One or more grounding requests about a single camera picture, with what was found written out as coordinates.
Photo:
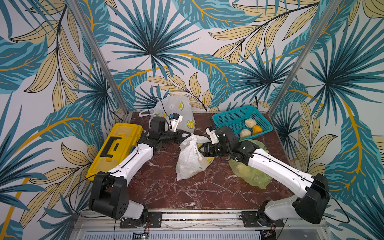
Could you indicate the white lemon plastic bag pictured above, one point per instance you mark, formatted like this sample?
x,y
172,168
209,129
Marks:
x,y
191,161

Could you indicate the green avocado plastic bag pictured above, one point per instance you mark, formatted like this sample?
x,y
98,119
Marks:
x,y
252,176

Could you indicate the aluminium frame post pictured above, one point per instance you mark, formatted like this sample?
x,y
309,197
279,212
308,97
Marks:
x,y
318,30
94,46

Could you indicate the aluminium right frame post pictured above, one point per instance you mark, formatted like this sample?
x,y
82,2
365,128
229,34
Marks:
x,y
318,30

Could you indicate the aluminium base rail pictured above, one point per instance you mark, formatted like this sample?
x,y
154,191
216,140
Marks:
x,y
192,224

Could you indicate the aluminium left frame post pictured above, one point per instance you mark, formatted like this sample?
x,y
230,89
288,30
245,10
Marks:
x,y
94,46

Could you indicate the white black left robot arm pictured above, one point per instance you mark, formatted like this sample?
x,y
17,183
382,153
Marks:
x,y
109,195

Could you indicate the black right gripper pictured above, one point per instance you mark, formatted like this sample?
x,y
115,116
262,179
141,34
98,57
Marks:
x,y
216,148

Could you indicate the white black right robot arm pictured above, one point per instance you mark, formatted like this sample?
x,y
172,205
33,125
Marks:
x,y
311,193

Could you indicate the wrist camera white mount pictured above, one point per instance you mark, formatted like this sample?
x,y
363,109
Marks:
x,y
175,120
211,131

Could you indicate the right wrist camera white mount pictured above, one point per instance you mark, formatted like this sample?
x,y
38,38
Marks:
x,y
211,131

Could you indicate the orange pear right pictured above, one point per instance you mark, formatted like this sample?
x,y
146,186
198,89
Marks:
x,y
256,130

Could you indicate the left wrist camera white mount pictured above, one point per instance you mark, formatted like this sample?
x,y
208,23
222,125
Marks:
x,y
175,120

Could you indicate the yellow tool box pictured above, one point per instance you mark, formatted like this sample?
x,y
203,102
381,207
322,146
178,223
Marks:
x,y
120,142

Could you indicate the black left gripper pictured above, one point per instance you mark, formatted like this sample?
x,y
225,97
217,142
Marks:
x,y
178,135

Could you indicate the teal plastic basket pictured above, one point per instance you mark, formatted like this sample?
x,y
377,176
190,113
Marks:
x,y
235,120

